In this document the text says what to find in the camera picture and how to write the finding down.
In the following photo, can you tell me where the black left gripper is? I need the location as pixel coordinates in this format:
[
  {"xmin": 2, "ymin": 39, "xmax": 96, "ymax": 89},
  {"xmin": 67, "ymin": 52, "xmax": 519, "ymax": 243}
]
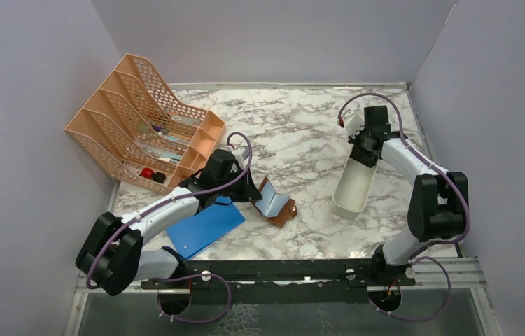
[{"xmin": 216, "ymin": 167, "xmax": 263, "ymax": 202}]

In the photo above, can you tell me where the brown leather card holder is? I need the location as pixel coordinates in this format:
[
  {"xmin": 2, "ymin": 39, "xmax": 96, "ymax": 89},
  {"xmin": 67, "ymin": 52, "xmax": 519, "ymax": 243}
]
[{"xmin": 252, "ymin": 177, "xmax": 298, "ymax": 228}]

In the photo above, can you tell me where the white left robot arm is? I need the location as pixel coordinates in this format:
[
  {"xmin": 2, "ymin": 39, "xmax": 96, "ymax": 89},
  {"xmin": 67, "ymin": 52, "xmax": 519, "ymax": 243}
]
[{"xmin": 74, "ymin": 148, "xmax": 262, "ymax": 296}]

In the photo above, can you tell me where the cream oval plastic tray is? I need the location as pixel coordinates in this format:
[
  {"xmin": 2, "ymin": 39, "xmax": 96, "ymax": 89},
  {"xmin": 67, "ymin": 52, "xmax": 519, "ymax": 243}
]
[{"xmin": 329, "ymin": 113, "xmax": 379, "ymax": 221}]

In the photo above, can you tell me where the blue plastic board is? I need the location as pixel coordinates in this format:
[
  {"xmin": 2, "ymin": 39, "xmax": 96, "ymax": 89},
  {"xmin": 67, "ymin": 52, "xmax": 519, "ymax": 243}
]
[{"xmin": 166, "ymin": 203, "xmax": 245, "ymax": 259}]

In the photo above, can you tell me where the black round item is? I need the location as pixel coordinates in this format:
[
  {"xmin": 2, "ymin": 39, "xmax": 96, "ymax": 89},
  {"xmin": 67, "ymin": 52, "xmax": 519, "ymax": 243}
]
[{"xmin": 151, "ymin": 172, "xmax": 167, "ymax": 184}]

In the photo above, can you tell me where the red round item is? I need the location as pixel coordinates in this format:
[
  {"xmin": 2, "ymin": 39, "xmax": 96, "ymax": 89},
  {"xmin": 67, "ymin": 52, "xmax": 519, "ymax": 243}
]
[{"xmin": 140, "ymin": 167, "xmax": 154, "ymax": 179}]

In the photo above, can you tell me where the peach plastic file organizer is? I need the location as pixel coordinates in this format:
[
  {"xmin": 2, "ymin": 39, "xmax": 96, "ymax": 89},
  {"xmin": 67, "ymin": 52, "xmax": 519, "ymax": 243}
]
[{"xmin": 65, "ymin": 54, "xmax": 225, "ymax": 195}]

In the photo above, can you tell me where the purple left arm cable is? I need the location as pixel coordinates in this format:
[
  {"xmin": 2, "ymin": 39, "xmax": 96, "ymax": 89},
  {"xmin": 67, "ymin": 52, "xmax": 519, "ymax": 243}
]
[{"xmin": 85, "ymin": 132, "xmax": 254, "ymax": 326}]

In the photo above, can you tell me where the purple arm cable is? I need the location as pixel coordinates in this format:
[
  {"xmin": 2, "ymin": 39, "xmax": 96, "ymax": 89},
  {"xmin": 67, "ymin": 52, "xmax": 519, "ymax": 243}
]
[
  {"xmin": 337, "ymin": 92, "xmax": 471, "ymax": 322},
  {"xmin": 85, "ymin": 132, "xmax": 254, "ymax": 326}
]

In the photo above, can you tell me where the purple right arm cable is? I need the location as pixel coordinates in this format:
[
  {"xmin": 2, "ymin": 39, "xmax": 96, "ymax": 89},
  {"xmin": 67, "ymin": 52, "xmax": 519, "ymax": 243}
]
[{"xmin": 337, "ymin": 92, "xmax": 471, "ymax": 322}]

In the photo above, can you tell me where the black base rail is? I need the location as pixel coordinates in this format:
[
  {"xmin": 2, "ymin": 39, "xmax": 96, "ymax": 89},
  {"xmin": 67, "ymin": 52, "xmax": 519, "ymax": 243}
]
[{"xmin": 141, "ymin": 259, "xmax": 415, "ymax": 305}]

